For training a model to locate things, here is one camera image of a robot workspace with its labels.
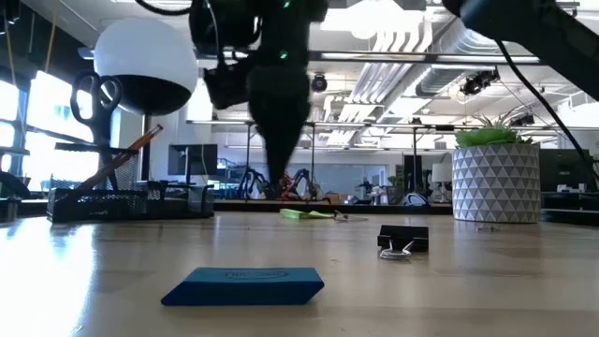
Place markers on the white blue round object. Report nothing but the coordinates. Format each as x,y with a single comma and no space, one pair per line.
415,200

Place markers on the background black robot arm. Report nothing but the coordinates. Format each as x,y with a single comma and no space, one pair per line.
304,185

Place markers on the black overhead light bar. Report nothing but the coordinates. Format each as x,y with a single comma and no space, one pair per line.
421,58

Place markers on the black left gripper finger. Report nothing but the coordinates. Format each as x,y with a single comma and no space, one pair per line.
278,121

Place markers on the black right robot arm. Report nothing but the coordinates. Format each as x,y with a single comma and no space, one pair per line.
538,28

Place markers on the black overhead camera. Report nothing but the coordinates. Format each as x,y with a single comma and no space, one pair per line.
319,83

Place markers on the succulent in white geometric pot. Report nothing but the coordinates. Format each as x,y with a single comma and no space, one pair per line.
496,187

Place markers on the black mesh desk organizer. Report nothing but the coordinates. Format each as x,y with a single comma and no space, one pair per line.
103,206

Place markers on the white globe table lamp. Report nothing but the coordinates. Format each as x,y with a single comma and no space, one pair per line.
145,56

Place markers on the black ceiling-mounted camera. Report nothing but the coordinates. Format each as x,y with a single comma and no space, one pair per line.
521,120
479,82

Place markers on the blue eraser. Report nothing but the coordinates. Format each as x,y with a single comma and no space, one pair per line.
243,286

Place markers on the white background table lamp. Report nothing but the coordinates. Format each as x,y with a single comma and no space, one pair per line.
441,173

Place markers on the background black frame rig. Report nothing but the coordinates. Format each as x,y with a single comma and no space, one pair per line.
312,154

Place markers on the dark background cabinet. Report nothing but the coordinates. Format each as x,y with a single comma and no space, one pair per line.
566,168

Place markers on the small metal screw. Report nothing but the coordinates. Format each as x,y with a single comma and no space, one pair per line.
486,229

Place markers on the silver ceiling air duct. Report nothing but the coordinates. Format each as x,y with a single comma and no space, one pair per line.
435,77

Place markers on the orange pencil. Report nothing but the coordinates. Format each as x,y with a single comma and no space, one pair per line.
133,154
140,144

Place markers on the green sticky note pad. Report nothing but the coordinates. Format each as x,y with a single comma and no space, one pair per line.
299,214

